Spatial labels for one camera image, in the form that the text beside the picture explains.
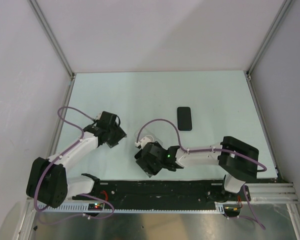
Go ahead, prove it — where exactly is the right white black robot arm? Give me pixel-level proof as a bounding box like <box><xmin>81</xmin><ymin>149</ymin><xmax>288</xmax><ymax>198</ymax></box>
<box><xmin>134</xmin><ymin>136</ymin><xmax>259</xmax><ymax>201</ymax></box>

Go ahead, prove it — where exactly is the right aluminium frame post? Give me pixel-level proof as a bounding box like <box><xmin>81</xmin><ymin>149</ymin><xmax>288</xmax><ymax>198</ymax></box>
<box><xmin>246</xmin><ymin>0</ymin><xmax>295</xmax><ymax>78</ymax></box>

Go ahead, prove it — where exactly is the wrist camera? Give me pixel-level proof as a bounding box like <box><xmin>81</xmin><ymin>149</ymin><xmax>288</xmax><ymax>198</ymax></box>
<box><xmin>141</xmin><ymin>142</ymin><xmax>168</xmax><ymax>165</ymax></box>
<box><xmin>96</xmin><ymin>111</ymin><xmax>121</xmax><ymax>131</ymax></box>

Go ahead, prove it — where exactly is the aluminium frame post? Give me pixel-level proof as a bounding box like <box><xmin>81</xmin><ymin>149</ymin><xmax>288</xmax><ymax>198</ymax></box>
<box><xmin>246</xmin><ymin>0</ymin><xmax>295</xmax><ymax>78</ymax></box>
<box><xmin>27</xmin><ymin>0</ymin><xmax>75</xmax><ymax>79</ymax></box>

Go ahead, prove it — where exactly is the aluminium front frame rail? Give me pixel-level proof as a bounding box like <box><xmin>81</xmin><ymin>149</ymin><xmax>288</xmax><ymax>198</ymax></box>
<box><xmin>27</xmin><ymin>181</ymin><xmax>297</xmax><ymax>202</ymax></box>

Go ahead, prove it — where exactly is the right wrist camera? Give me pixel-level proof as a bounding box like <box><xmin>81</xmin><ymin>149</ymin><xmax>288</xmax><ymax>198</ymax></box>
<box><xmin>141</xmin><ymin>142</ymin><xmax>168</xmax><ymax>165</ymax></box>

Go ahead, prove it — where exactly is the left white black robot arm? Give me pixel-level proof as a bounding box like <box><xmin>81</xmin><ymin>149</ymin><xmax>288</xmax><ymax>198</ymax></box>
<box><xmin>25</xmin><ymin>123</ymin><xmax>127</xmax><ymax>208</ymax></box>

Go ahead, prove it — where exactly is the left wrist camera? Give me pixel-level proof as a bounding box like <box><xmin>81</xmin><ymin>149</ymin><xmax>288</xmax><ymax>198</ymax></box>
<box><xmin>96</xmin><ymin>111</ymin><xmax>121</xmax><ymax>131</ymax></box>

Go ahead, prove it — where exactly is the white slotted cable duct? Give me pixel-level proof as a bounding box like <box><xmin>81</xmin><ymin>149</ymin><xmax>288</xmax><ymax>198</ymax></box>
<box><xmin>36</xmin><ymin>202</ymin><xmax>227</xmax><ymax>215</ymax></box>

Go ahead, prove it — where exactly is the black smartphone blue edge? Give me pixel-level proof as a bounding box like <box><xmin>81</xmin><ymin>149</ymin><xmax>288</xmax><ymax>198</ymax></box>
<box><xmin>142</xmin><ymin>168</ymin><xmax>156</xmax><ymax>178</ymax></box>

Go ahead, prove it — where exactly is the left aluminium frame post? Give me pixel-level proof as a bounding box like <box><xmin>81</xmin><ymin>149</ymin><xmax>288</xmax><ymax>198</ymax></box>
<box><xmin>27</xmin><ymin>0</ymin><xmax>75</xmax><ymax>79</ymax></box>

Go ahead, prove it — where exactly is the clear magsafe phone case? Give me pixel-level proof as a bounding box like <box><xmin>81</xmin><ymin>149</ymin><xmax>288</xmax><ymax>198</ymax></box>
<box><xmin>134</xmin><ymin>127</ymin><xmax>163</xmax><ymax>149</ymax></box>

